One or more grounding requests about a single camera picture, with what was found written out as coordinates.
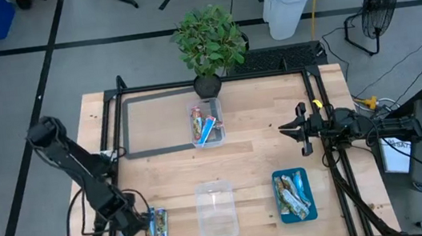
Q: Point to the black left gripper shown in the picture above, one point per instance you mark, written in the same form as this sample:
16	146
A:
130	216

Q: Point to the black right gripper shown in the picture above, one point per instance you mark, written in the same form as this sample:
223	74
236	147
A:
315	126

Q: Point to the blue brown granola bar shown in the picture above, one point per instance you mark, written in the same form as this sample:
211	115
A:
163	228

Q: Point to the green white granola bar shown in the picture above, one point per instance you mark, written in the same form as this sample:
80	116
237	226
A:
294	204

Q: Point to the teal plastic bin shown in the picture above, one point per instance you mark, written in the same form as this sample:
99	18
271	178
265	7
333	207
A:
312	214

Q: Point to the blue red granola bar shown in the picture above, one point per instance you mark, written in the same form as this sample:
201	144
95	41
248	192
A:
206	130

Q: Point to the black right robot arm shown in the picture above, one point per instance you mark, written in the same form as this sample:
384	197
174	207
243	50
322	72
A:
391	128

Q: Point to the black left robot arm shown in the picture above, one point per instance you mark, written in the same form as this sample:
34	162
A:
76	167

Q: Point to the green brown granola bar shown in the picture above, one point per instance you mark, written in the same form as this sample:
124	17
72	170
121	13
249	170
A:
280	194

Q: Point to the yellow clamp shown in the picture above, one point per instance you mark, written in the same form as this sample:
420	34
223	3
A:
317	103

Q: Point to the black perforated floor mat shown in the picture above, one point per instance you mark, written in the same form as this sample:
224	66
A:
280	58

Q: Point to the yellow power plug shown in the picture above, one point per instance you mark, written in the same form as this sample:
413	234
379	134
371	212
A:
370	102

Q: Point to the clear plastic bin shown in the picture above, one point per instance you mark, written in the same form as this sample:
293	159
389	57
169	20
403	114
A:
205	102
218	226

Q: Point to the black plant pot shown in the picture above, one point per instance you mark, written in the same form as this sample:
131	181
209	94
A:
208	88

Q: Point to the white paper sign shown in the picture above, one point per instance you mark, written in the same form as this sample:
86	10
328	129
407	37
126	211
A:
395	160

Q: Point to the green leafy plant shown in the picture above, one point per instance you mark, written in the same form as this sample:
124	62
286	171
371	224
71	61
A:
207	42

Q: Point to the white trash bin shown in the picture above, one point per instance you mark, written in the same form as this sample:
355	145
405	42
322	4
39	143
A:
289	3

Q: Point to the black floor fan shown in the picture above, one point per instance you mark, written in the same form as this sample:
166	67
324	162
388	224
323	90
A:
380	0

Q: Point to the black aluminium table frame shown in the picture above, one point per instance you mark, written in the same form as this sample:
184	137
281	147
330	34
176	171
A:
270	73

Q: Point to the grey rectangular frame mat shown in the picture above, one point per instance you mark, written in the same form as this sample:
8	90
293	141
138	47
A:
158	151

